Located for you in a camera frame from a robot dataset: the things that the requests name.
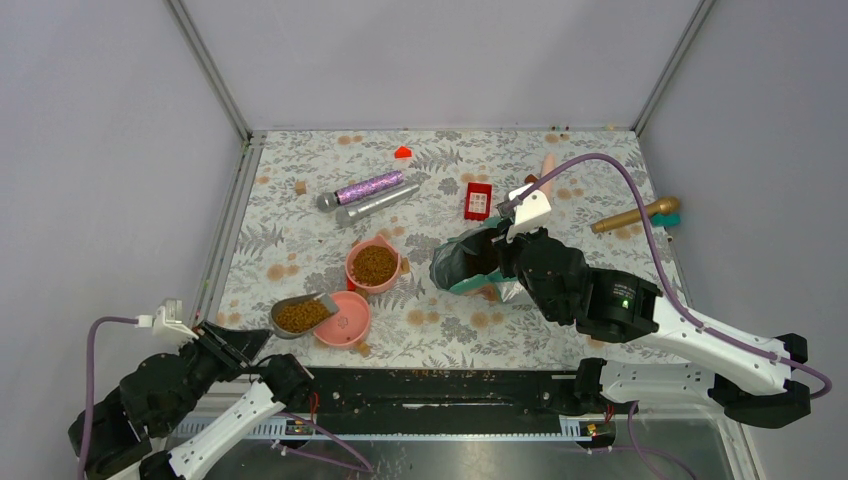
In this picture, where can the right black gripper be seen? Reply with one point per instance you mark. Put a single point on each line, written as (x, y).
(505, 250)

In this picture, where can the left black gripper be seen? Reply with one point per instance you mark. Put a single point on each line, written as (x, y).
(236, 349)

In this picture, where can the green pet food bag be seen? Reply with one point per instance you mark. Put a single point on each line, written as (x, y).
(467, 265)

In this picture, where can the metal food scoop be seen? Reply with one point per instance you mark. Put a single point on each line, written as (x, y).
(322, 297)

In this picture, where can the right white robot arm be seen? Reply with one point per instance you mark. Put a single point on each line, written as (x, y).
(747, 376)

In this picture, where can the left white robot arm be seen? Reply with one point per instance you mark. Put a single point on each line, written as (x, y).
(113, 438)

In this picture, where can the near pink pet bowl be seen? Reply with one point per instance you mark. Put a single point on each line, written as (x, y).
(350, 325)

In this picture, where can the pink pet bowl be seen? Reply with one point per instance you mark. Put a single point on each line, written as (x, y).
(352, 285)
(350, 325)

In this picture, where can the far pink pet bowl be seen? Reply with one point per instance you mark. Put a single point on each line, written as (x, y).
(352, 285)

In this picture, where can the brown kibble in scoop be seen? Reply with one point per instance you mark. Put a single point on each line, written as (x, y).
(298, 318)

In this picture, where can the red window brick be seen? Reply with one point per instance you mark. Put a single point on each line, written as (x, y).
(478, 200)

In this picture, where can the floral table mat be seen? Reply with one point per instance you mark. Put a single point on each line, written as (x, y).
(287, 247)

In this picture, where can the brown kibble in far bowl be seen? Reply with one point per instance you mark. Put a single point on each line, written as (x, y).
(374, 265)

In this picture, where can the red toy block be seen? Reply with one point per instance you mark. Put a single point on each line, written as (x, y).
(403, 153)

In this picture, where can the purple glitter toy microphone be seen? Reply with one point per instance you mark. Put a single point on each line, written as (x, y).
(329, 201)

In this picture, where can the teal toy block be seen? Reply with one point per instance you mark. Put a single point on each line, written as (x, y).
(661, 220)

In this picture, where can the silver toy microphone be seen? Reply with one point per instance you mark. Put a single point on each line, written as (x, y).
(350, 214)

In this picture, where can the gold toy microphone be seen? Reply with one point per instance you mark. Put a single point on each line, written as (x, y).
(664, 205)

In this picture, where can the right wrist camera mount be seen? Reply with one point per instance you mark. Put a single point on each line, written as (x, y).
(525, 210)

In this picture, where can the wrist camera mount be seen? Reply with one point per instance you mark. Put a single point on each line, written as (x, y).
(166, 323)
(525, 210)

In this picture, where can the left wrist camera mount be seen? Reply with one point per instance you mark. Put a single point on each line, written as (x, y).
(166, 323)

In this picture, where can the black mounting base plate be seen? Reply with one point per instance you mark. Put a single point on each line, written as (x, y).
(448, 402)

